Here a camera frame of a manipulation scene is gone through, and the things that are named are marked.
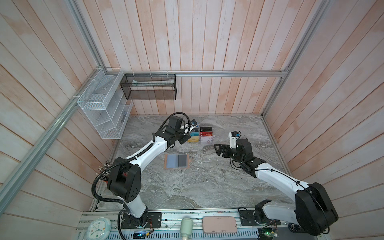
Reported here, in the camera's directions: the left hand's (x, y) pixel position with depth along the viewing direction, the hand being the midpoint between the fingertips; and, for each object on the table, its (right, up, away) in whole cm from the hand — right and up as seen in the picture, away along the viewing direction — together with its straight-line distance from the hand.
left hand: (186, 133), depth 88 cm
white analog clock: (-41, -45, -19) cm, 64 cm away
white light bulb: (0, -41, -23) cm, 47 cm away
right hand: (+20, -7, -1) cm, 21 cm away
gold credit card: (+5, -5, +14) cm, 16 cm away
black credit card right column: (+13, +3, +13) cm, 19 cm away
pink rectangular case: (+17, -44, -17) cm, 50 cm away
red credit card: (+13, -1, +14) cm, 19 cm away
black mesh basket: (-26, +33, +16) cm, 45 cm away
